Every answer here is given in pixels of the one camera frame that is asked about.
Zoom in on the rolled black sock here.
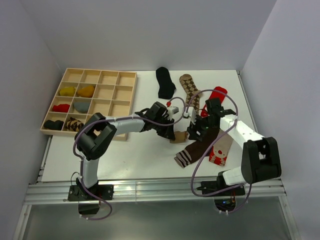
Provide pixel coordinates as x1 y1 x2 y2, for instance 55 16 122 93
43 120 64 131

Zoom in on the dark brown striped sock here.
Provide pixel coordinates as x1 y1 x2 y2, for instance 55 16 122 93
174 128 220 168

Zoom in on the rolled orange sock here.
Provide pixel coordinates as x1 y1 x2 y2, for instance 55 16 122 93
77 85 95 98

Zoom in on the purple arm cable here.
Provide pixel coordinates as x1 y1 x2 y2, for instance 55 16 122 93
184 89 252 214
72 96 188 221

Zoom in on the rolled grey sock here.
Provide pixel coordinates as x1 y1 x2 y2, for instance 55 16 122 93
73 101 91 114

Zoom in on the aluminium frame rail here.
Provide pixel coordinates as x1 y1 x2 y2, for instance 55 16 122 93
23 178 287 205

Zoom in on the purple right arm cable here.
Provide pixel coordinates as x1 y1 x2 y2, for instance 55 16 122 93
184 89 252 214

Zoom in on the tan ribbed sock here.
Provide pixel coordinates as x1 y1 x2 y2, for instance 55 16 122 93
169 131 189 144

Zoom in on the rolled red sock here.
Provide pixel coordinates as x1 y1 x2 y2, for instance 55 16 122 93
52 103 70 113

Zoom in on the red reindeer sock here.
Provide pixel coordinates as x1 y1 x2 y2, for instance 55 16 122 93
209 134 233 167
200 86 228 118

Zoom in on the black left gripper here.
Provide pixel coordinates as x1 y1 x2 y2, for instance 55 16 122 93
153 116 175 141

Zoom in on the wooden compartment tray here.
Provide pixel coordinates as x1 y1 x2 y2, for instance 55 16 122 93
40 68 137 137

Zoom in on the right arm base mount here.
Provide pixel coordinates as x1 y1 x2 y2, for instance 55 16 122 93
196 179 246 214

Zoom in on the rolled yellow sock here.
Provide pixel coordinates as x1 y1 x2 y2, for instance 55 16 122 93
59 86 76 97

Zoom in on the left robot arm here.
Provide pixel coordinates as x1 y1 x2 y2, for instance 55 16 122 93
73 101 179 200

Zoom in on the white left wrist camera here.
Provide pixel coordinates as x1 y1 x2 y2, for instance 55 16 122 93
166 101 179 116

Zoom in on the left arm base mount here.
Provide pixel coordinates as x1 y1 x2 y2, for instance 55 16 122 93
67 184 115 216

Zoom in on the brown argyle sock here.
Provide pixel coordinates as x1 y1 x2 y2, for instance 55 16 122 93
179 74 202 111

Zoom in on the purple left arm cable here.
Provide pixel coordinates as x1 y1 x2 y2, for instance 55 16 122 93
72 96 188 221

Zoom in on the rolled argyle sock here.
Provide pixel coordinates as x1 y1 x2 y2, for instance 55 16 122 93
65 117 84 132

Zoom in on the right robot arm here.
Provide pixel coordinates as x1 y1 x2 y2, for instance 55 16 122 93
183 98 282 195

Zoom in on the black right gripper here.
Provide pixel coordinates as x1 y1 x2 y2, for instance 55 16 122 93
187 113 216 142

